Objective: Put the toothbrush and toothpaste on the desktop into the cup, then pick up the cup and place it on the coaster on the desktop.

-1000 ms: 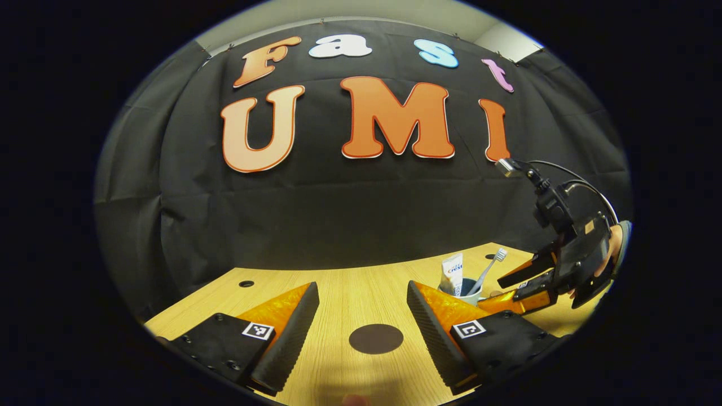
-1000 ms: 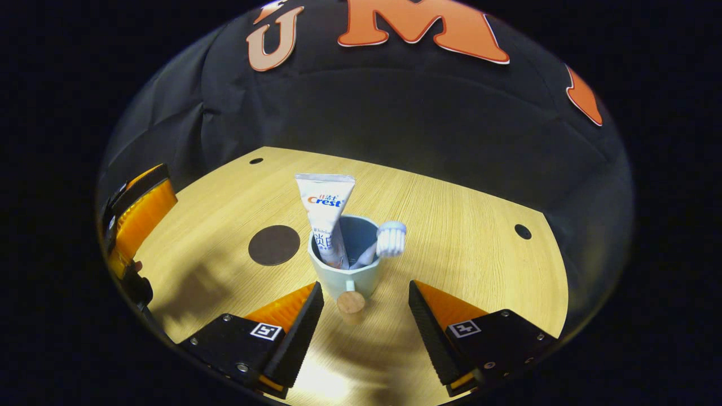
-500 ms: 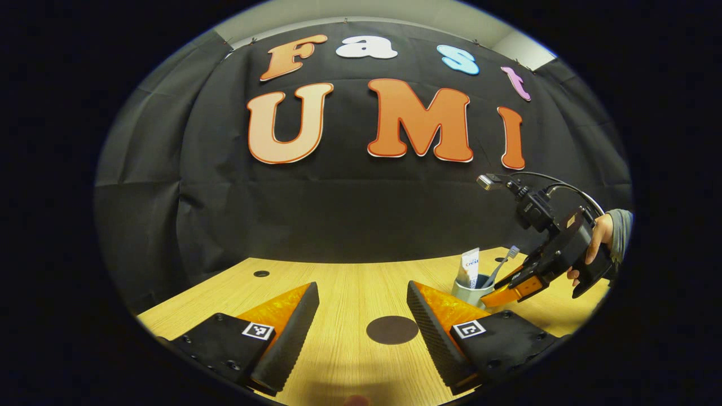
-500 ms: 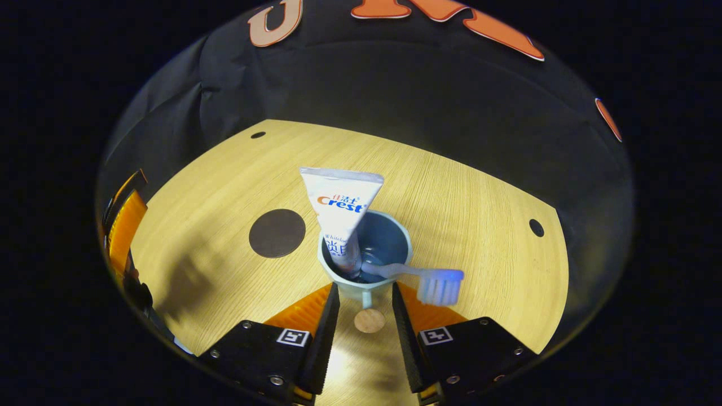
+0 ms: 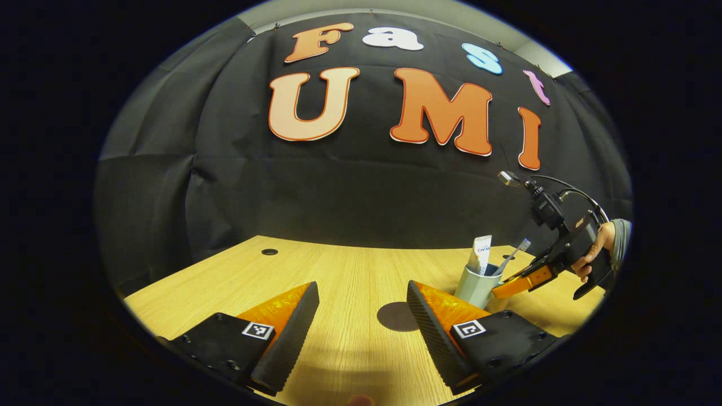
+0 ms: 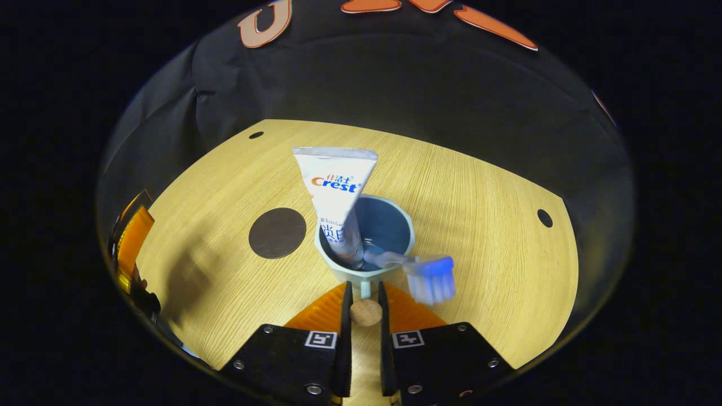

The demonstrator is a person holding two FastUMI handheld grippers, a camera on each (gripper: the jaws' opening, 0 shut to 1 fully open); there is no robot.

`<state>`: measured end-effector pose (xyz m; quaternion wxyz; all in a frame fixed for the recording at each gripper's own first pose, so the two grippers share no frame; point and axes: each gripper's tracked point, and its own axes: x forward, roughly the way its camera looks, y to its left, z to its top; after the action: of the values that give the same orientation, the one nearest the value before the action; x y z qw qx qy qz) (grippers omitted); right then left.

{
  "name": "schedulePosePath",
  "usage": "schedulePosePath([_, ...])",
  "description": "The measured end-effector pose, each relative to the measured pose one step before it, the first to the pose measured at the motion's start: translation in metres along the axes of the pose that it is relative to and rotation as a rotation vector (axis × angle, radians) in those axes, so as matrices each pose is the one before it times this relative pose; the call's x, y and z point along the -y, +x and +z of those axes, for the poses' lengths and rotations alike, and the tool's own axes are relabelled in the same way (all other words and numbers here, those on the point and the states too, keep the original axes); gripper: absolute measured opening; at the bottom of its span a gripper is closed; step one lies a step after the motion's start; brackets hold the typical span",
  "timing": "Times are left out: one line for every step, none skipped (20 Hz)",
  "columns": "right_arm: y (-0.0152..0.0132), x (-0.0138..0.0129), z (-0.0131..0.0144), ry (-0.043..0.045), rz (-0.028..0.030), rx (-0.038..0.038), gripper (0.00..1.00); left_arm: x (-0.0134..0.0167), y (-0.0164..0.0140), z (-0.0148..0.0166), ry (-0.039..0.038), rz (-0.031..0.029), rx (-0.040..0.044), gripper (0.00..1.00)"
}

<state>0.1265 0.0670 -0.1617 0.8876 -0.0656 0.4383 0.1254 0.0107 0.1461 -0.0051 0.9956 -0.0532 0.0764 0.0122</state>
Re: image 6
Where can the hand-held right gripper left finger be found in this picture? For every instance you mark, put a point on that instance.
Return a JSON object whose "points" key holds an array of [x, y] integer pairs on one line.
{"points": [[282, 363]]}

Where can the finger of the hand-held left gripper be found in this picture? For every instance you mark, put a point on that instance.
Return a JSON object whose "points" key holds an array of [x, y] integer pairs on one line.
{"points": [[134, 239]]}

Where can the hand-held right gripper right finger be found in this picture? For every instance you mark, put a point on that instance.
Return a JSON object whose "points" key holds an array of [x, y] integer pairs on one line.
{"points": [[445, 363]]}

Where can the white toothbrush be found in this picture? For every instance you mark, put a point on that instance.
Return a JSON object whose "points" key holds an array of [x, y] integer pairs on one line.
{"points": [[431, 279]]}

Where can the dark brown round coaster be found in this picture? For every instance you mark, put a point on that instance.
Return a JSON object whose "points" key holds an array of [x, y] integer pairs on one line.
{"points": [[277, 233]]}

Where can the white toothpaste tube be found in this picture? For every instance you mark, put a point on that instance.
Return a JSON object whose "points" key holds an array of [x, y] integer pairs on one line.
{"points": [[335, 180]]}

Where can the black backdrop cloth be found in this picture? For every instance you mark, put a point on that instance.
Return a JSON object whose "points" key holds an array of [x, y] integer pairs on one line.
{"points": [[395, 84]]}

